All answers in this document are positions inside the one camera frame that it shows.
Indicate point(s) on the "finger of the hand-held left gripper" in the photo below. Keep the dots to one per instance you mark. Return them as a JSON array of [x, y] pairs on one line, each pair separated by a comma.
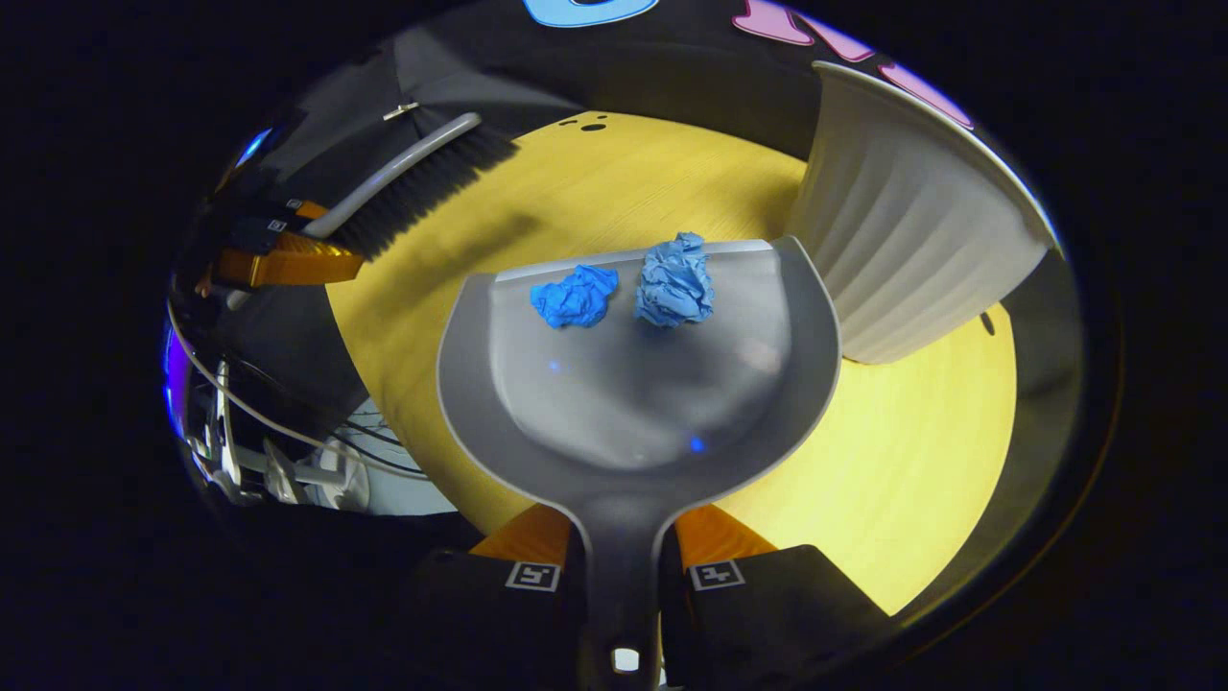
[[309, 211], [297, 264]]

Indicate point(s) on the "silver metal clip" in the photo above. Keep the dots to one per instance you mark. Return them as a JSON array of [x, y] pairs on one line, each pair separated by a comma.
[[401, 110]]

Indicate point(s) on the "white ribbed garbage bin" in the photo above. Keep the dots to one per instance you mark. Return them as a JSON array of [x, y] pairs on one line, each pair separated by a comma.
[[911, 240]]

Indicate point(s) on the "grey plastic dustpan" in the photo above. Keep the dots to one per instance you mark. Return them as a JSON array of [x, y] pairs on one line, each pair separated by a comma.
[[633, 403]]

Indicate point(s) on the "small grey broom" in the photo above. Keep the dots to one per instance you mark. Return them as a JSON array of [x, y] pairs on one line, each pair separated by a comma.
[[422, 187]]

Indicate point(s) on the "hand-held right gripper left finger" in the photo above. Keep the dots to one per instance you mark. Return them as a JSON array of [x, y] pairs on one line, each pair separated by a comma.
[[480, 624]]

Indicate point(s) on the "blue paper ball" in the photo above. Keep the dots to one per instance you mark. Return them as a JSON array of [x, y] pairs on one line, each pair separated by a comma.
[[576, 297], [674, 283]]

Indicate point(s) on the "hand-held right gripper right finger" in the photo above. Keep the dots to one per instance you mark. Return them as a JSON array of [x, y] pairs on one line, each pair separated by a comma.
[[767, 624]]

